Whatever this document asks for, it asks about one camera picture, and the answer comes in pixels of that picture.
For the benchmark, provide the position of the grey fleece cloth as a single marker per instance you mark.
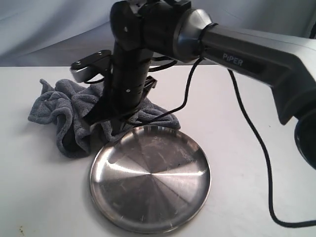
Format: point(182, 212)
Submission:
point(65, 105)

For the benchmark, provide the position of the grey backdrop cloth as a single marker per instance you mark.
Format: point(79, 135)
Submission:
point(51, 33)

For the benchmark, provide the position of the round stainless steel plate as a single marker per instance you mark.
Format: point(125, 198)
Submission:
point(152, 180)

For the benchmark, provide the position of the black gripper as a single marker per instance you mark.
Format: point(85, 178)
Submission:
point(123, 91)

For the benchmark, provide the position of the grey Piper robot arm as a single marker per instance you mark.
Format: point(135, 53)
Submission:
point(175, 30)

